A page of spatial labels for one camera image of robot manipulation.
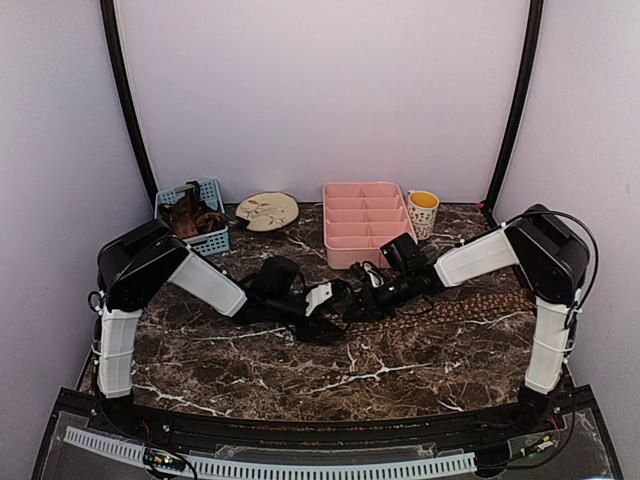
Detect left black frame post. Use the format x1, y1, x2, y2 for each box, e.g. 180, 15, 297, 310
99, 0, 158, 204

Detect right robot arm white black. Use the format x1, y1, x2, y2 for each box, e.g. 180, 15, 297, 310
344, 204, 600, 395

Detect black front rail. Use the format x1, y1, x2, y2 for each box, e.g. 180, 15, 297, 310
93, 400, 547, 450

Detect brown floral tie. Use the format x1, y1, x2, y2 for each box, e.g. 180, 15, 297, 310
349, 290, 535, 335

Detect white mug yellow inside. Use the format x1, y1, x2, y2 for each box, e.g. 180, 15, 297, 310
407, 190, 440, 241

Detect blue perforated plastic basket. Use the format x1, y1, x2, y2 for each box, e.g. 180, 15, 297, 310
155, 178, 230, 256

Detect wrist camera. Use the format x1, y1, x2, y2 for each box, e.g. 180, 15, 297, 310
249, 257, 351, 326
349, 261, 385, 288

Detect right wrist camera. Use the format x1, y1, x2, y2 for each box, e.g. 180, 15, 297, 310
349, 261, 385, 288

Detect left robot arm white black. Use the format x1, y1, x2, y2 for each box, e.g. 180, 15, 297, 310
88, 220, 345, 436

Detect grey slotted cable duct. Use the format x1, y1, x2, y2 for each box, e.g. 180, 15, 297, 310
63, 426, 477, 479

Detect dark brown ties in basket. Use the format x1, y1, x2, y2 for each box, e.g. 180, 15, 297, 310
168, 181, 228, 240

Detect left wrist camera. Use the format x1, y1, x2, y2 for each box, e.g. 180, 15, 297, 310
249, 257, 351, 326

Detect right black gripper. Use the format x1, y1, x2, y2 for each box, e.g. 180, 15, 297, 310
344, 270, 416, 321

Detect small green circuit board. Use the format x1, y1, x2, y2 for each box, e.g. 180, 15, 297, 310
142, 448, 186, 472

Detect black frame post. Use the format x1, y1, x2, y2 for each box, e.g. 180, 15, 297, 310
99, 0, 158, 204
482, 0, 544, 217

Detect right black frame post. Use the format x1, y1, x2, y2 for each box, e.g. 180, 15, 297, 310
482, 0, 544, 217

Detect pink divided organizer tray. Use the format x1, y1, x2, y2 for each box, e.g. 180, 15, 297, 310
323, 182, 416, 270

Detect round floral plate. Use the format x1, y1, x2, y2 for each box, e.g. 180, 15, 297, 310
235, 192, 299, 232

